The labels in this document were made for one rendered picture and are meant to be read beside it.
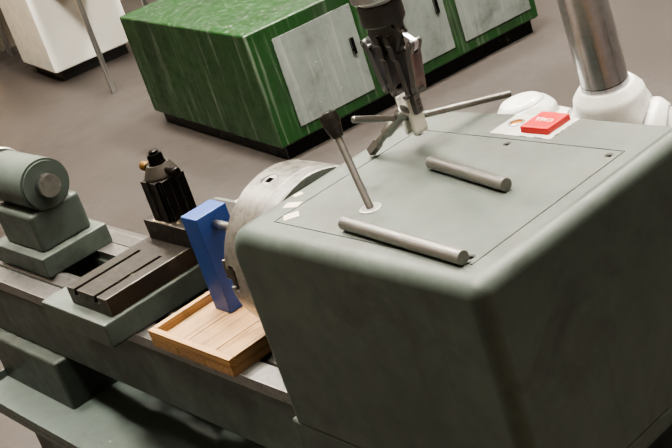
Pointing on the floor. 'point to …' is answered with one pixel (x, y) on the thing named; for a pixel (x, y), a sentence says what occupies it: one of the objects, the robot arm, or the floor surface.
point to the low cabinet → (315, 39)
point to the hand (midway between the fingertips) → (411, 112)
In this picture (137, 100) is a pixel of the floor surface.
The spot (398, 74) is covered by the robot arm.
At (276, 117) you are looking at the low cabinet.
